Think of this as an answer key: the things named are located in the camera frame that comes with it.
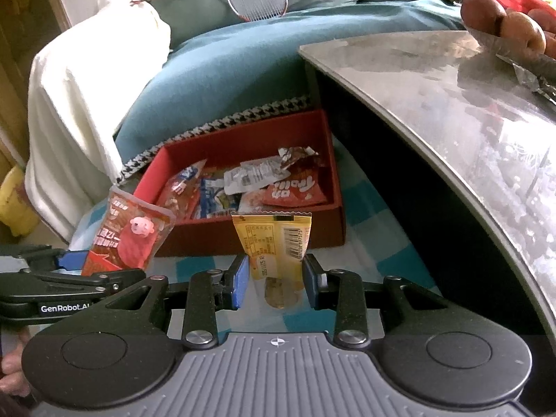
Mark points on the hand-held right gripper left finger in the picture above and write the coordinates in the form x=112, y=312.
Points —
x=241, y=282

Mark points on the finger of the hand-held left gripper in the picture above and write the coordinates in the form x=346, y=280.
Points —
x=108, y=280
x=74, y=259

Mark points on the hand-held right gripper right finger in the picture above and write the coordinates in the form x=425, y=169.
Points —
x=310, y=282

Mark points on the red packet pink character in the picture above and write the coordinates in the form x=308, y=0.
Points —
x=130, y=234

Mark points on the red cardboard box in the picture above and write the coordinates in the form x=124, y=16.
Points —
x=260, y=234

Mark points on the yellow snack packet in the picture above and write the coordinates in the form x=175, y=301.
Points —
x=269, y=239

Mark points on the blue white snack packet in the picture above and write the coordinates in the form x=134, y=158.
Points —
x=213, y=200

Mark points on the red packet white letters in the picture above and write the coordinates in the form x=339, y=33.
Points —
x=295, y=191

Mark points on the brown packet blue label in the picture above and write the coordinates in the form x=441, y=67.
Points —
x=180, y=191

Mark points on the white packet orange picture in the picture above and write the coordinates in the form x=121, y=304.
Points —
x=256, y=173

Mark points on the silver brown crinkled packet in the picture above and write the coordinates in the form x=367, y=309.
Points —
x=299, y=154

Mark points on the person's left hand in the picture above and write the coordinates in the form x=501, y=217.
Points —
x=13, y=369

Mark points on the yellow object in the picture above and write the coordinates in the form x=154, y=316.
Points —
x=17, y=204

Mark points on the blue white checked cloth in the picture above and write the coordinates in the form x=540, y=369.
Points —
x=382, y=243

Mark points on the white blanket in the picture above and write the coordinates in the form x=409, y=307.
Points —
x=78, y=117

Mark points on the teal quilt houndstooth trim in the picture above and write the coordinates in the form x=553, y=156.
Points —
x=239, y=65

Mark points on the grey marble coffee table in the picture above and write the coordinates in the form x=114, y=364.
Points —
x=412, y=74

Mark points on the silver wrapper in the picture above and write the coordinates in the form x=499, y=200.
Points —
x=530, y=80

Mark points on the glass fruit bowl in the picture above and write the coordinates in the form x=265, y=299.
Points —
x=499, y=45

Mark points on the red apple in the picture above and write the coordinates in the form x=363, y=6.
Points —
x=545, y=19
x=519, y=30
x=480, y=13

